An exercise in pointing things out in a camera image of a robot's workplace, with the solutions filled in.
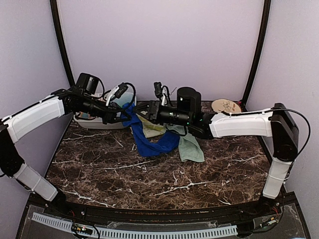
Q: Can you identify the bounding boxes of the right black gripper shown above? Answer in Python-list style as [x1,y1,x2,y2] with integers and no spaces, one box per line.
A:
[133,99,192,126]

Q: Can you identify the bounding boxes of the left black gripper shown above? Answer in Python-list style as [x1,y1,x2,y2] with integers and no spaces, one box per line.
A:
[80,95,131,124]

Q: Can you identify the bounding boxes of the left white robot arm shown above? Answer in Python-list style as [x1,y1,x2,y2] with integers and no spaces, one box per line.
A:
[0,86,127,217]

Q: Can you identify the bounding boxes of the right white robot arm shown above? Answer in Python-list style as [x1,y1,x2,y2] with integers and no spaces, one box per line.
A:
[133,85,299,216]

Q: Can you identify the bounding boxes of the white plastic basket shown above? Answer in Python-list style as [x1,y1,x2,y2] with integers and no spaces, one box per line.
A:
[73,92,138,129]

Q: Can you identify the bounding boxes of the yellow-green patterned towel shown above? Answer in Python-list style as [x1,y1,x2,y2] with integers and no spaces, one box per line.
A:
[138,116,165,138]

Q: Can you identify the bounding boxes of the light blue rolled towel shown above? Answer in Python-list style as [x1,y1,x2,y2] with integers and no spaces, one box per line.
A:
[114,94,133,107]

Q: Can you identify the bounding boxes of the sage green towel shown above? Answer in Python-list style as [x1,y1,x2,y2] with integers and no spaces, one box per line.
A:
[165,124,205,163]

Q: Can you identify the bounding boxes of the cream bird-pattern plate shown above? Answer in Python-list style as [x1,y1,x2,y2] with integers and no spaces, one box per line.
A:
[211,99,242,114]

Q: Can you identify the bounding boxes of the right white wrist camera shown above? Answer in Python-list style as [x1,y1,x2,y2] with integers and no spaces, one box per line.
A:
[154,82,169,106]

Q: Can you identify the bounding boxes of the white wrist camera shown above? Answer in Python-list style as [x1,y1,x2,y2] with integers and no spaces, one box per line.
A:
[154,82,169,106]
[103,83,128,106]

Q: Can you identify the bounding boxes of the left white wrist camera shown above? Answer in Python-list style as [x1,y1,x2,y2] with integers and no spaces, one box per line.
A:
[103,83,128,106]

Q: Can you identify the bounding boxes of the white slotted cable duct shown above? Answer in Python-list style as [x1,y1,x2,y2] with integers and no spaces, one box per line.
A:
[31,213,238,239]

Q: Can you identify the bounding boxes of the left black frame post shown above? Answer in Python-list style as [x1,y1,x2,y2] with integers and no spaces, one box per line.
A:
[49,0,75,87]

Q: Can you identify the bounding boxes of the black frame post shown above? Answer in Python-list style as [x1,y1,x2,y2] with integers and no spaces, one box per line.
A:
[49,0,75,87]
[241,0,271,108]

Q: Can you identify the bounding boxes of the right black frame post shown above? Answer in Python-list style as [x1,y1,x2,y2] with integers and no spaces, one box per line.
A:
[241,0,271,108]

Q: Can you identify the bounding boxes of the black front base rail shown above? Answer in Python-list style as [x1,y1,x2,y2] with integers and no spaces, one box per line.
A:
[24,193,297,225]

